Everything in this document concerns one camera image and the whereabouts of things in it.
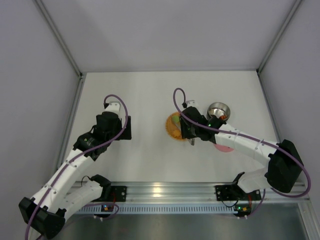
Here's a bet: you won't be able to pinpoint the red striped bacon piece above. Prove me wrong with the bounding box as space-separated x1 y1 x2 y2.
219 115 227 120

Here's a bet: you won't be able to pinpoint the steel serving tongs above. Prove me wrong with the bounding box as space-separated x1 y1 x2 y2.
188 138 196 146

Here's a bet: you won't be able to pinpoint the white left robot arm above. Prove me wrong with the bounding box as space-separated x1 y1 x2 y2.
18 111 132 240

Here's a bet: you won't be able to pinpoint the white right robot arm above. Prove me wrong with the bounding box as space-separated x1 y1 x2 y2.
180 106 304 197

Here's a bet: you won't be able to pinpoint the steel lunch bowl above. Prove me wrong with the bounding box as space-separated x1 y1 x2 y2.
206 102 231 121

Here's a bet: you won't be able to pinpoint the leaf-shaped orange cookie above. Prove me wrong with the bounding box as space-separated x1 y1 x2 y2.
172 130 182 139

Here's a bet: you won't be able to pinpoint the green round macaron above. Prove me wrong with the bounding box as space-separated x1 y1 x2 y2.
171 115 180 125

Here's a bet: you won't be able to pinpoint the round woven bamboo basket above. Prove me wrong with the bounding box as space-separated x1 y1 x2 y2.
165 111 186 142

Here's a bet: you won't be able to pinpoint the pink round lid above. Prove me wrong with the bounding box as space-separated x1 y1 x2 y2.
213 143 234 153

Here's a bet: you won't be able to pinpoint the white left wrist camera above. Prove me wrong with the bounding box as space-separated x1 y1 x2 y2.
103 101 121 115

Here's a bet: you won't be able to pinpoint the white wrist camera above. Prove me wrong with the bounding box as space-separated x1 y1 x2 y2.
103 101 121 115
185 100 198 108

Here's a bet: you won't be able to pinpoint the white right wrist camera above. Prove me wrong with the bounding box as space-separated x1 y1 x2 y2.
185 100 198 108

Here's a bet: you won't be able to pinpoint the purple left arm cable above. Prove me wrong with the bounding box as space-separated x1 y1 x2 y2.
24 94 129 240

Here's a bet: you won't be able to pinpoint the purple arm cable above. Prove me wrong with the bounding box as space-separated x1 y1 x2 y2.
173 87 312 218
24 94 129 240

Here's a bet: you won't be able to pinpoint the aluminium mounting rail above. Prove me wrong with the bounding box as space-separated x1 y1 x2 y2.
72 181 310 202

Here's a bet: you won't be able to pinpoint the slotted grey cable duct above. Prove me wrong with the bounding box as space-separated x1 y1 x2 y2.
76 203 237 215

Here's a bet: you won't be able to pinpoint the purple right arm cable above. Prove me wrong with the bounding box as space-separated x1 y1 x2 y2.
173 87 312 218

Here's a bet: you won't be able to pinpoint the left aluminium frame post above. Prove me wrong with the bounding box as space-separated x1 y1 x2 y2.
33 0 83 79

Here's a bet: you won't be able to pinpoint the aluminium frame post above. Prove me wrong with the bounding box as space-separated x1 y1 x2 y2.
256 0 304 76
33 0 83 79

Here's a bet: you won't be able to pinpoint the right aluminium frame post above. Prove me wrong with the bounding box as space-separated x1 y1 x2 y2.
256 0 304 76

